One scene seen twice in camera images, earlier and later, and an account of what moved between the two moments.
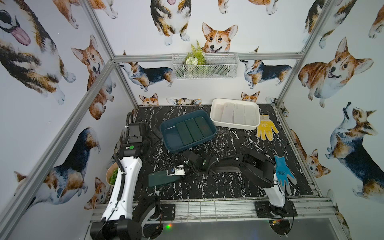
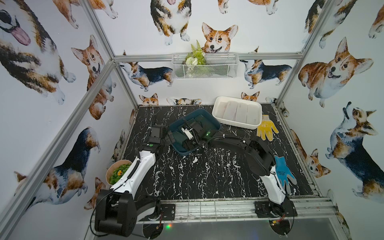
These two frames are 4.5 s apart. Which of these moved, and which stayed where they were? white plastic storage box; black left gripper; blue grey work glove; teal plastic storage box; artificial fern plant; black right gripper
Moved: black right gripper; black left gripper
Stayed: teal plastic storage box; white plastic storage box; artificial fern plant; blue grey work glove
